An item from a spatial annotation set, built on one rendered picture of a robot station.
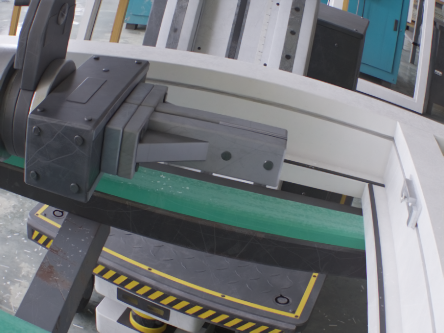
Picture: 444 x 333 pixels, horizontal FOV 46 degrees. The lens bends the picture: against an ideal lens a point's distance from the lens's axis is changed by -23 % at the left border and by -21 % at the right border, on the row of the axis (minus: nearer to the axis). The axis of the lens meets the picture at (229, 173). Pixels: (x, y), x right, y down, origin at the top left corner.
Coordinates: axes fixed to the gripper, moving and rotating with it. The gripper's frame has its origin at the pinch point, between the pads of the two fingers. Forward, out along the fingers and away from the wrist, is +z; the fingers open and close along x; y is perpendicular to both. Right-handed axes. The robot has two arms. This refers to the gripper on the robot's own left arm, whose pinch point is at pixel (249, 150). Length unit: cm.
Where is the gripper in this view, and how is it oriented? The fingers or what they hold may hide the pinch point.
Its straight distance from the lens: 38.3
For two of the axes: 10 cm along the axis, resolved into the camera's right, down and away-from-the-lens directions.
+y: -1.9, 8.7, 4.5
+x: -1.1, 4.4, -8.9
